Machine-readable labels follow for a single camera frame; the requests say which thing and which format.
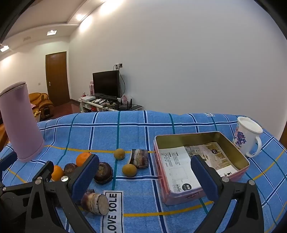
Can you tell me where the small orange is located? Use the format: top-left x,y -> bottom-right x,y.
50,165 -> 64,182
76,152 -> 92,167

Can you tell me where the small dark brown water chestnut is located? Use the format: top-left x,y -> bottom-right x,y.
63,163 -> 78,177

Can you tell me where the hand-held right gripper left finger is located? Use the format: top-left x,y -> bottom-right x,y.
26,154 -> 100,233

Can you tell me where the black television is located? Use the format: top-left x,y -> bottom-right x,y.
93,70 -> 121,98

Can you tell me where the purple thermos bottle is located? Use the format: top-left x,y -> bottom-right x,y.
0,81 -> 45,163

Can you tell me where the black power cable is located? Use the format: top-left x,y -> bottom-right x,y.
118,67 -> 126,98

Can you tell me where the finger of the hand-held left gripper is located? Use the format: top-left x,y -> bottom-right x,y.
0,181 -> 30,202
0,152 -> 18,172

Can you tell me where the large dark brown water chestnut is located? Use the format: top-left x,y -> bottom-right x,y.
93,162 -> 114,185

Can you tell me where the purple cut taro piece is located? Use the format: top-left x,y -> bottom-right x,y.
80,189 -> 110,216

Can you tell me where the black router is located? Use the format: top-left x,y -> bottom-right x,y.
118,99 -> 133,111

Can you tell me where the pink tin box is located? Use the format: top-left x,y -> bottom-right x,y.
154,131 -> 250,206

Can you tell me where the brown leather armchair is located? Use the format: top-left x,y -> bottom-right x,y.
29,93 -> 54,121

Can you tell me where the white floral mug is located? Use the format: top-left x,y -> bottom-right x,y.
232,121 -> 263,158

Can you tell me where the white television stand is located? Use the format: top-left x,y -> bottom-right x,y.
78,99 -> 143,113

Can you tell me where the white mug lid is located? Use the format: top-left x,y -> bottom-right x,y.
237,116 -> 263,135

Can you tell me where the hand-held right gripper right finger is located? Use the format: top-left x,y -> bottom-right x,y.
190,154 -> 265,233

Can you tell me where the brown wooden door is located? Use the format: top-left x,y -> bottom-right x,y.
45,51 -> 70,107

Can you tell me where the blue plaid cloth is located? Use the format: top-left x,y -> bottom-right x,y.
0,110 -> 287,233

